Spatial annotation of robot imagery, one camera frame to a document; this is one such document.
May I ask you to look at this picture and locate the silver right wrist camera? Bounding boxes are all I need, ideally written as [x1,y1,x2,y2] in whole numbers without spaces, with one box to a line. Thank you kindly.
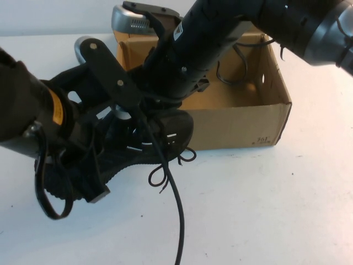
[111,5,155,36]

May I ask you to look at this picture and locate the black camera bracket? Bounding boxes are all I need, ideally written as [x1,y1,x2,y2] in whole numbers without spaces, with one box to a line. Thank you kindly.
[82,38,142,108]
[122,1,185,42]

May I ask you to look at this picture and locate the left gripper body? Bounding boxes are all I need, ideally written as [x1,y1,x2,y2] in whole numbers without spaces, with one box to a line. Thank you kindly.
[52,65,116,144]

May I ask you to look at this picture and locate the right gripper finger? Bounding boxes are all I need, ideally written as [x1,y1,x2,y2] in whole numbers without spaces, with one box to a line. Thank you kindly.
[154,110,179,144]

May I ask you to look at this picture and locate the brown cardboard shoe box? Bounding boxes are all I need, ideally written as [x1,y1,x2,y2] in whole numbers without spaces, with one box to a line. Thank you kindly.
[115,27,292,151]

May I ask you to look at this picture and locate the black right camera cable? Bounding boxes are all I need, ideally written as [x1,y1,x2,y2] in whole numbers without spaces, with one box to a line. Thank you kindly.
[216,35,275,85]

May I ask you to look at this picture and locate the black left camera bracket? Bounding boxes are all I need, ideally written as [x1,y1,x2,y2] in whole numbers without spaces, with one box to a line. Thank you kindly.
[82,38,142,108]

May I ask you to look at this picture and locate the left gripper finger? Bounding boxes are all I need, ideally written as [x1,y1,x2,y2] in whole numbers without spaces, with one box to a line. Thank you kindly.
[87,132,111,205]

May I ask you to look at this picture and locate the black right camera bracket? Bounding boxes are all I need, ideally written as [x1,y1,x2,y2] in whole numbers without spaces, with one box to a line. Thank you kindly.
[122,1,185,42]

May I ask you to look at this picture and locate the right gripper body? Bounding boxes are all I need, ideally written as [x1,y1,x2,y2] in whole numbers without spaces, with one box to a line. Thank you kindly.
[137,41,211,107]

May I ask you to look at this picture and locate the black knit sneaker with laces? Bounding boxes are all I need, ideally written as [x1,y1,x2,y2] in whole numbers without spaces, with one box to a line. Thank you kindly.
[33,107,198,204]

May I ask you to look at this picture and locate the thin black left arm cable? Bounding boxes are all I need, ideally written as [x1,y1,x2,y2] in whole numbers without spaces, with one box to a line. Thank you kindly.
[33,121,73,221]

